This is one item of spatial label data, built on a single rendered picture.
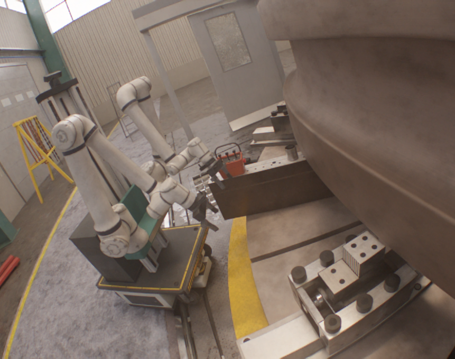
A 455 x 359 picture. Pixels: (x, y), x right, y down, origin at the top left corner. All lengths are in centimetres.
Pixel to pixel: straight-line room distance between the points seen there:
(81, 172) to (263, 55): 415
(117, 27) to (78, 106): 1362
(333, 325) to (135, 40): 1484
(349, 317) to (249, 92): 430
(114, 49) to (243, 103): 1132
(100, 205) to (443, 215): 129
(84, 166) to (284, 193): 137
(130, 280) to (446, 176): 198
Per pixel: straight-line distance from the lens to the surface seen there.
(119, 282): 217
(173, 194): 119
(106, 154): 129
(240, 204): 196
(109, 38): 1525
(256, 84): 482
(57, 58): 1578
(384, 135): 88
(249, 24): 481
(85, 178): 119
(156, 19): 441
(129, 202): 176
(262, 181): 183
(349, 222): 178
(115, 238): 130
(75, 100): 173
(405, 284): 108
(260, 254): 172
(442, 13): 53
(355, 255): 94
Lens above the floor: 158
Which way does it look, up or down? 29 degrees down
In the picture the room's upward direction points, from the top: 22 degrees counter-clockwise
